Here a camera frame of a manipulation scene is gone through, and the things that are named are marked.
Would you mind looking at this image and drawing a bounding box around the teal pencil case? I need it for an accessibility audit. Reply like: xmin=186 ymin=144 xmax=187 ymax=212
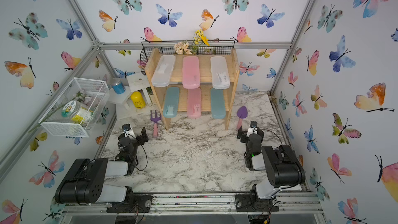
xmin=163 ymin=87 xmax=180 ymax=118
xmin=210 ymin=88 xmax=226 ymax=119

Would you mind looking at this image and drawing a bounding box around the pink pencil case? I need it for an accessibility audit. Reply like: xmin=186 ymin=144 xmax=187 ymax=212
xmin=187 ymin=88 xmax=202 ymax=119
xmin=182 ymin=56 xmax=201 ymax=89

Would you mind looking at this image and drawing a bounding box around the clear pencil case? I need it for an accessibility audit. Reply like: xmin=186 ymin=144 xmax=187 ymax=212
xmin=210 ymin=56 xmax=230 ymax=90
xmin=151 ymin=55 xmax=176 ymax=87

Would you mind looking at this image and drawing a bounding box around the pink pencil case top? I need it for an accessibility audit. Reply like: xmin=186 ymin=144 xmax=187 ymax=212
xmin=182 ymin=56 xmax=201 ymax=89

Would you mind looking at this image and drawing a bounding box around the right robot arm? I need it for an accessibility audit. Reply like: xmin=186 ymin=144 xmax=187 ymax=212
xmin=235 ymin=127 xmax=305 ymax=213

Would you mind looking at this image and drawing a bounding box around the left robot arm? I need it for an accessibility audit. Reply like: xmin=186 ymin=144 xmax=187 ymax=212
xmin=54 ymin=124 xmax=151 ymax=214

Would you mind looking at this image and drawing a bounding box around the wooden two-tier shelf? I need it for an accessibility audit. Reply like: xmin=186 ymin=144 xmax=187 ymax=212
xmin=145 ymin=48 xmax=239 ymax=130

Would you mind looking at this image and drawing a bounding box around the purple pink toy shovel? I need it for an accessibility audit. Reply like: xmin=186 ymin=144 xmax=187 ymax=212
xmin=236 ymin=106 xmax=248 ymax=130

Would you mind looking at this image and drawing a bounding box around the purple pink toy rake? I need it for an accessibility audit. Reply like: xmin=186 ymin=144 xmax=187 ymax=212
xmin=150 ymin=110 xmax=161 ymax=139

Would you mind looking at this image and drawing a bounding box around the white small step stool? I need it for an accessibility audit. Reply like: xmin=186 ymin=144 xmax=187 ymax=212
xmin=108 ymin=73 xmax=152 ymax=120

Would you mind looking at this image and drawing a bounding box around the yellow bottle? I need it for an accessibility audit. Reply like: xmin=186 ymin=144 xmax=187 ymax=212
xmin=130 ymin=91 xmax=146 ymax=109

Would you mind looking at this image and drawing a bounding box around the round green lid jar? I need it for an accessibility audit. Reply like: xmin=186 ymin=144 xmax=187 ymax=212
xmin=61 ymin=100 xmax=93 ymax=124

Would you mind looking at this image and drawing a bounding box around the blue metallic can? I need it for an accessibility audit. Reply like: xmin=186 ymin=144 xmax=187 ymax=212
xmin=110 ymin=78 xmax=125 ymax=94

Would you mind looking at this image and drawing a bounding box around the artificial flowers bunch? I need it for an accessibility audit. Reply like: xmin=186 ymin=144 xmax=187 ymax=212
xmin=174 ymin=29 xmax=210 ymax=55

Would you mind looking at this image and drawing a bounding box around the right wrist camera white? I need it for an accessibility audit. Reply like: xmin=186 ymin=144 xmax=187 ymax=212
xmin=246 ymin=121 xmax=258 ymax=137

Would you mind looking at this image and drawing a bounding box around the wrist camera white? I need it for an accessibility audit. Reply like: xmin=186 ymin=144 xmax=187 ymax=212
xmin=246 ymin=121 xmax=258 ymax=137
xmin=122 ymin=124 xmax=136 ymax=139

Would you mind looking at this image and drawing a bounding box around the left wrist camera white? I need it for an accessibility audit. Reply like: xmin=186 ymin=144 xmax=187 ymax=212
xmin=122 ymin=124 xmax=136 ymax=139

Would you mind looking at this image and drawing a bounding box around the white wire mesh basket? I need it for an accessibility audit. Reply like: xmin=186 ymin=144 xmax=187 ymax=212
xmin=39 ymin=77 xmax=110 ymax=138

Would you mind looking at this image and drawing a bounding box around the aluminium front rail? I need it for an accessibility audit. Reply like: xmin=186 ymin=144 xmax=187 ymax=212
xmin=61 ymin=191 xmax=327 ymax=224

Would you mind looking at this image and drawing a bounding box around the black wire basket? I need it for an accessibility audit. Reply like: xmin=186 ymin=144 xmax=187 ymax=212
xmin=138 ymin=38 xmax=236 ymax=75

